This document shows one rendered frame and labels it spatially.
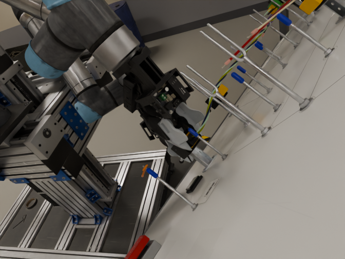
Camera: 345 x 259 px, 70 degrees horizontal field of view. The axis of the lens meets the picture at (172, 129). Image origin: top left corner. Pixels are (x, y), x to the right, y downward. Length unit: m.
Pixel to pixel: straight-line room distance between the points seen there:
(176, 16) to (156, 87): 3.86
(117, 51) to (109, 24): 0.04
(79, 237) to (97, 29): 1.54
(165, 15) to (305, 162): 4.13
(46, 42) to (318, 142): 0.42
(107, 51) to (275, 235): 0.34
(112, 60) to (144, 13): 3.95
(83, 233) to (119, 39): 1.53
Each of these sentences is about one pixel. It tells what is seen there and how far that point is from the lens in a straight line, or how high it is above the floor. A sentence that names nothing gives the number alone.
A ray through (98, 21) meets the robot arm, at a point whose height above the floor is 1.41.
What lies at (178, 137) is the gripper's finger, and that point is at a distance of 0.47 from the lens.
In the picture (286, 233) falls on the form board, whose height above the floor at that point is 1.34.
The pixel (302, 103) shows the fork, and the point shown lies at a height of 1.30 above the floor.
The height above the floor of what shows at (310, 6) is 1.32.
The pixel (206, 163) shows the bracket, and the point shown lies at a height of 1.08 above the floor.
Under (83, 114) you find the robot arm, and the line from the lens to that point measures 0.76.
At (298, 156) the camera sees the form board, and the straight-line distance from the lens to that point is 0.23.
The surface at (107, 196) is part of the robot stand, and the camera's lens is 1.64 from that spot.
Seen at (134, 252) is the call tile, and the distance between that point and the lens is 0.46.
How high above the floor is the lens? 1.50
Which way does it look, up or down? 39 degrees down
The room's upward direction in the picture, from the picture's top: 25 degrees counter-clockwise
